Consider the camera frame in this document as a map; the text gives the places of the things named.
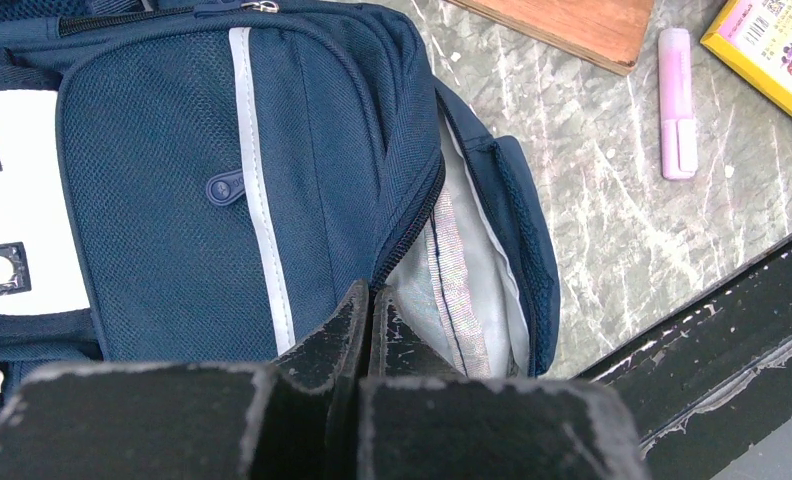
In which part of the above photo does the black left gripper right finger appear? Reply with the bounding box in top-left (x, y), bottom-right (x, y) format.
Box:
top-left (356, 288), bottom-right (649, 479)

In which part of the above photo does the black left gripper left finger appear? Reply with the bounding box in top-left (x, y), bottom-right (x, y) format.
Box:
top-left (0, 280), bottom-right (370, 479)

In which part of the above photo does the navy blue student backpack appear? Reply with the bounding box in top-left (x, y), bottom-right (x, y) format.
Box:
top-left (0, 1), bottom-right (560, 413)

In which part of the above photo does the pink highlighter pen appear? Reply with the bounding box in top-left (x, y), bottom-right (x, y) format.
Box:
top-left (658, 28), bottom-right (698, 180)

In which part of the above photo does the brown wooden base board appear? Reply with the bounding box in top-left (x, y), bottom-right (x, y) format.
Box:
top-left (454, 0), bottom-right (655, 76)

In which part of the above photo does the yellow crayon box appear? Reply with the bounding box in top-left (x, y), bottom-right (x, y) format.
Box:
top-left (701, 0), bottom-right (792, 117)

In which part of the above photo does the black front rail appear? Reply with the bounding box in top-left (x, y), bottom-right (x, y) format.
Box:
top-left (584, 236), bottom-right (792, 479)

